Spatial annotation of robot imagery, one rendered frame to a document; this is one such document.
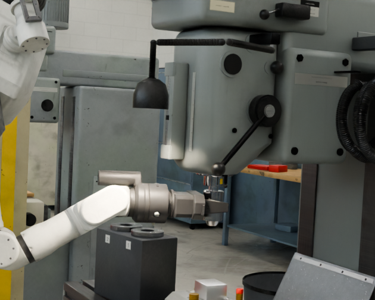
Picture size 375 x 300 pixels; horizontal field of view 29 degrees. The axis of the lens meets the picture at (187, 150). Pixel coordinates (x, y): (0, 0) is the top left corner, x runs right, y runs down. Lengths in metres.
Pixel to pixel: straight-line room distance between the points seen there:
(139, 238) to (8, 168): 1.41
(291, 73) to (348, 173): 0.36
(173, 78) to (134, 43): 9.92
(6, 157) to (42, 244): 1.69
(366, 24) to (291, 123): 0.32
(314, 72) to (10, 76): 0.67
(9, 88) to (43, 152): 8.40
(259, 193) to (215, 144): 7.33
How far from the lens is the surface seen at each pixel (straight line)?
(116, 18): 11.41
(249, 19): 1.57
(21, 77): 1.68
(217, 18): 1.53
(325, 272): 1.92
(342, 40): 1.74
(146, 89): 1.45
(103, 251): 2.07
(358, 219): 1.84
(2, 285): 3.35
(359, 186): 1.84
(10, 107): 1.70
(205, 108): 1.56
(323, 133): 1.69
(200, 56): 1.57
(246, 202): 9.13
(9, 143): 3.26
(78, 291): 2.15
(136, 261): 1.95
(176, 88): 1.59
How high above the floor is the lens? 1.45
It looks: 3 degrees down
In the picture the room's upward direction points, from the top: 3 degrees clockwise
